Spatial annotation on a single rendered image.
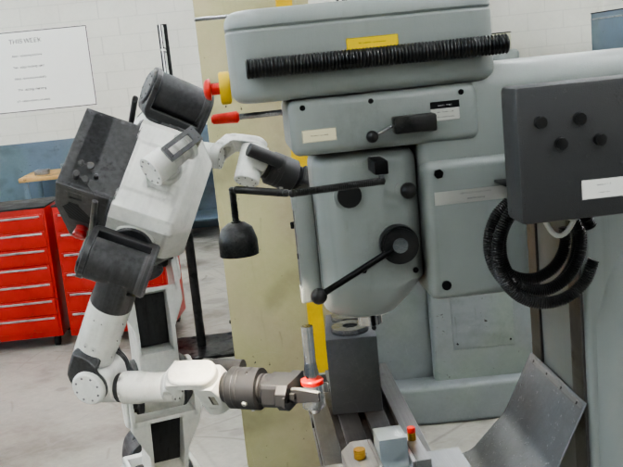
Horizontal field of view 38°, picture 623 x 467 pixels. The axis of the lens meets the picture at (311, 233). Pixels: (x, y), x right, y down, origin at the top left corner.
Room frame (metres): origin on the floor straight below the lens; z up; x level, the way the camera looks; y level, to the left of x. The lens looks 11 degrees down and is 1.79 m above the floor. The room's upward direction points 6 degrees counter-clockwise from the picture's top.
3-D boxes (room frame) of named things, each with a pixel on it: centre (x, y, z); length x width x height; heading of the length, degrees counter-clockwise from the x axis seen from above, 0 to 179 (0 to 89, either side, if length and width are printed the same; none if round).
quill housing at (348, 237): (1.72, -0.10, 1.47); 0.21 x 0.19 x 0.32; 4
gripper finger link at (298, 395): (1.74, 0.05, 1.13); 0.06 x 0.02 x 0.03; 69
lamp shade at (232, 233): (1.64, 0.13, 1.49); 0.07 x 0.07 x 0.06
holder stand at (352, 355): (2.15, -0.07, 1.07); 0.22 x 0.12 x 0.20; 178
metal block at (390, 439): (1.58, -0.11, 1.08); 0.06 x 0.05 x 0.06; 6
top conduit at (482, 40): (1.58, -0.14, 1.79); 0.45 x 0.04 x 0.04; 94
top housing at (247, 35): (1.72, -0.11, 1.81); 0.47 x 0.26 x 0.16; 94
